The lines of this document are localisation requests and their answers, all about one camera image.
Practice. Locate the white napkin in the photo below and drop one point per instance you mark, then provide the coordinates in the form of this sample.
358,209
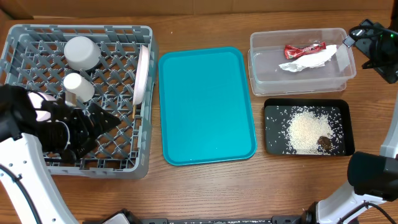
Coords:
310,61

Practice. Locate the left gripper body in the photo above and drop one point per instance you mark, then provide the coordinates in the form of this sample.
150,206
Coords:
68,135

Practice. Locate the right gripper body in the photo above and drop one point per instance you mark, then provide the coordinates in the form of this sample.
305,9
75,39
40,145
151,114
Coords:
365,43

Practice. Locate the clear plastic bin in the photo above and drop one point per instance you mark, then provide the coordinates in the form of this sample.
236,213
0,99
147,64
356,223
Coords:
267,53

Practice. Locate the white cup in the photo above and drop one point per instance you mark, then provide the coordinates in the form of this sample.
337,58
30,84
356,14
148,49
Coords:
78,85

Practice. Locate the pile of rice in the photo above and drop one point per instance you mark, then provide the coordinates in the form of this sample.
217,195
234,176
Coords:
296,130

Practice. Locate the small white plate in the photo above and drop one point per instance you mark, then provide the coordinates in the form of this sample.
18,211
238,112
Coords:
37,98

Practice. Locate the black tray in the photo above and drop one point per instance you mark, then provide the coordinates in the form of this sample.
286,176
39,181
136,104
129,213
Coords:
341,104

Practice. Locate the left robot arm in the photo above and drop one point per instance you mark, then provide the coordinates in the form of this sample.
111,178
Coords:
27,132

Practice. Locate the teal serving tray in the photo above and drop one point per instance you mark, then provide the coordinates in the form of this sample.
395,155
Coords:
205,107

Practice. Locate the grey bowl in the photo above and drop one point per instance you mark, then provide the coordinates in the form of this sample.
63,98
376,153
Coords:
82,53

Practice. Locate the red snack wrapper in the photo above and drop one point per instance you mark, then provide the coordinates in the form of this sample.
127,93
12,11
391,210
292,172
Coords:
292,52

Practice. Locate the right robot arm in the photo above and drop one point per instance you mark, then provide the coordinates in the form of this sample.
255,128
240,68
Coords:
371,179

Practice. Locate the grey plastic dish rack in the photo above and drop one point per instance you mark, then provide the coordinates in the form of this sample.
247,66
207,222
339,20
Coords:
33,58

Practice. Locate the dark food scrap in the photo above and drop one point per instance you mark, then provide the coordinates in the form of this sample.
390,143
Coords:
325,143

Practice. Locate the large white plate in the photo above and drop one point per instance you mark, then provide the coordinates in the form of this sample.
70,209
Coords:
141,76

